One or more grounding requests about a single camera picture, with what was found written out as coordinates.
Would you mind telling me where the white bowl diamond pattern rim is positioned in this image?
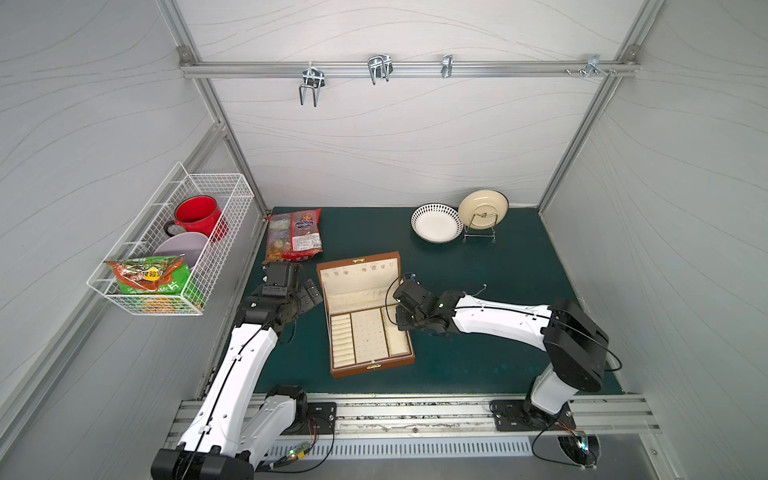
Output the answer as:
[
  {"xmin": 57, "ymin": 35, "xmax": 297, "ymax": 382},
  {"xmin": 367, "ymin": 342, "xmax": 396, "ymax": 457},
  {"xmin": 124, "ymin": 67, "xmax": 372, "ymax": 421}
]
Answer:
[{"xmin": 411, "ymin": 203, "xmax": 464, "ymax": 244}]

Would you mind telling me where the green snack bag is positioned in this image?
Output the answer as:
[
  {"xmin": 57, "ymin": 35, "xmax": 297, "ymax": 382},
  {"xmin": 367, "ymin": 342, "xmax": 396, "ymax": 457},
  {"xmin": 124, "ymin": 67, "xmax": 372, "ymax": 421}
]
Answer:
[{"xmin": 104, "ymin": 255, "xmax": 205, "ymax": 315}]

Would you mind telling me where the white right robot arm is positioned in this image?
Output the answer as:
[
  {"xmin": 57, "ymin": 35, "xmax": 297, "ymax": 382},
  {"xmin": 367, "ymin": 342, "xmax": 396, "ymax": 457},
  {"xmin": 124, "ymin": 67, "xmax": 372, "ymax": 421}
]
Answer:
[{"xmin": 390, "ymin": 276, "xmax": 610, "ymax": 423}]

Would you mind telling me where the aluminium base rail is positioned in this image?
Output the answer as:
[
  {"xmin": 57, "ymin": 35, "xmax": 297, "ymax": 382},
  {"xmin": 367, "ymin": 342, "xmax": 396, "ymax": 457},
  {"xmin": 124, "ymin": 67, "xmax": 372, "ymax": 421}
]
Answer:
[{"xmin": 164, "ymin": 392, "xmax": 661, "ymax": 451}]

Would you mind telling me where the chrome wire plate stand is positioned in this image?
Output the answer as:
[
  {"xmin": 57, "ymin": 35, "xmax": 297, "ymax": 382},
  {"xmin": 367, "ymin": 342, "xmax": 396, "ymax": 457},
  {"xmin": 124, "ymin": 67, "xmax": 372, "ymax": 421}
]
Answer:
[{"xmin": 462, "ymin": 211, "xmax": 498, "ymax": 244}]

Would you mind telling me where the red enamel mug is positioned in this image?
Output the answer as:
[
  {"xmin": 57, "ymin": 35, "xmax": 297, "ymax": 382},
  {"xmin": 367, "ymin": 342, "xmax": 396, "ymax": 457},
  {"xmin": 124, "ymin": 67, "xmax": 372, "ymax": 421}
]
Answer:
[{"xmin": 163, "ymin": 195, "xmax": 229, "ymax": 242}]

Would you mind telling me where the brown jewelry box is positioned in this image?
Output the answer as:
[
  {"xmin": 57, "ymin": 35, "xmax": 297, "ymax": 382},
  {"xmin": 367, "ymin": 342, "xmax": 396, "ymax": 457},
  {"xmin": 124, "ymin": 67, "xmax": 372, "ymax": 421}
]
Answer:
[{"xmin": 316, "ymin": 252, "xmax": 415, "ymax": 379}]

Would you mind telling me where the electronics board with wires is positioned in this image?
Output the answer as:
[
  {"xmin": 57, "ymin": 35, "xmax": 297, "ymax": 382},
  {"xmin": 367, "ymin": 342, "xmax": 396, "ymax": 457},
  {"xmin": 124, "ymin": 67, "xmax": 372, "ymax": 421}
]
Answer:
[{"xmin": 256, "ymin": 441, "xmax": 335, "ymax": 473}]

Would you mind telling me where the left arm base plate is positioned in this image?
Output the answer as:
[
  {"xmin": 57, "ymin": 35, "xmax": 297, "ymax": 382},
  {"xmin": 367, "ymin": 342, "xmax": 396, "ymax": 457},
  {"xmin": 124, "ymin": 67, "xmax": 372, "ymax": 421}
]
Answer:
[{"xmin": 283, "ymin": 402, "xmax": 337, "ymax": 436}]

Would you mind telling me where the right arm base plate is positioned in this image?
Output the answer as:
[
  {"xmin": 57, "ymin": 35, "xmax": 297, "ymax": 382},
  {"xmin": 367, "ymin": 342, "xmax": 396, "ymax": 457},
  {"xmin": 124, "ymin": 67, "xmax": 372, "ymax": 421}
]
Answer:
[{"xmin": 489, "ymin": 400, "xmax": 577, "ymax": 432}]

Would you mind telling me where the metal loop hook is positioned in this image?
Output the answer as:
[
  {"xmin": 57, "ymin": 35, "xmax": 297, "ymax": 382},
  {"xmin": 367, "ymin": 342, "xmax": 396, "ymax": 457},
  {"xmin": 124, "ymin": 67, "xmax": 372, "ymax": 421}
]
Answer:
[{"xmin": 367, "ymin": 54, "xmax": 394, "ymax": 85}]

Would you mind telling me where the white plate in basket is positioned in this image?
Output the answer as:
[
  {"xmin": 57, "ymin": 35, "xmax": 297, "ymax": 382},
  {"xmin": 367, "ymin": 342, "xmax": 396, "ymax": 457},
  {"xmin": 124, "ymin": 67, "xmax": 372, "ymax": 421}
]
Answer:
[{"xmin": 153, "ymin": 232, "xmax": 208, "ymax": 269}]

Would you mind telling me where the white wire wall basket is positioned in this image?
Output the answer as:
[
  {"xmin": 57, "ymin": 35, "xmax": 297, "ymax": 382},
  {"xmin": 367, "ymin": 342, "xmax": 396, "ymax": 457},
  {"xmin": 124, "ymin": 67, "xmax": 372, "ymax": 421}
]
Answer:
[{"xmin": 87, "ymin": 164, "xmax": 253, "ymax": 316}]

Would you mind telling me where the metal double hook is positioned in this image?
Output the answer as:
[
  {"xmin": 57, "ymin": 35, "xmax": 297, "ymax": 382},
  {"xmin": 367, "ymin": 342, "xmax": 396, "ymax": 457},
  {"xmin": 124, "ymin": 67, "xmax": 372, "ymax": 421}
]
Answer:
[{"xmin": 298, "ymin": 66, "xmax": 325, "ymax": 107}]

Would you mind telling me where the red snack bag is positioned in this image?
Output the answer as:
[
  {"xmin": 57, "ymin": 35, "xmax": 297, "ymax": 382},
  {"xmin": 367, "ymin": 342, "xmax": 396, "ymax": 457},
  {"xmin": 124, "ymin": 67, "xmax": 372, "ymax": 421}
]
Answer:
[{"xmin": 264, "ymin": 209, "xmax": 323, "ymax": 264}]

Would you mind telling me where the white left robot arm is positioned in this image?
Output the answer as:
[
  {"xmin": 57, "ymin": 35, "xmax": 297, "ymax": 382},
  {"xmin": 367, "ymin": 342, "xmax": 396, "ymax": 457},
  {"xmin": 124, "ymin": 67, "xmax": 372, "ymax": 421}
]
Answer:
[{"xmin": 150, "ymin": 262, "xmax": 323, "ymax": 479}]

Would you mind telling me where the cream speckled plate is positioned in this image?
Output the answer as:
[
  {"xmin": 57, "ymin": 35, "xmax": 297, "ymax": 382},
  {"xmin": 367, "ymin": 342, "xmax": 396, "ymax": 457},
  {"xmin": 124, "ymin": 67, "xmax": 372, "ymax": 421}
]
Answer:
[{"xmin": 458, "ymin": 190, "xmax": 509, "ymax": 230}]

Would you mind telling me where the aluminium horizontal rail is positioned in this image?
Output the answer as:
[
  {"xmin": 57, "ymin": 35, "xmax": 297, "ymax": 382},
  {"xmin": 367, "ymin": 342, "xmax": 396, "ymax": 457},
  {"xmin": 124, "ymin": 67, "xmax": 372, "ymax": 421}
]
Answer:
[{"xmin": 180, "ymin": 59, "xmax": 641, "ymax": 80}]

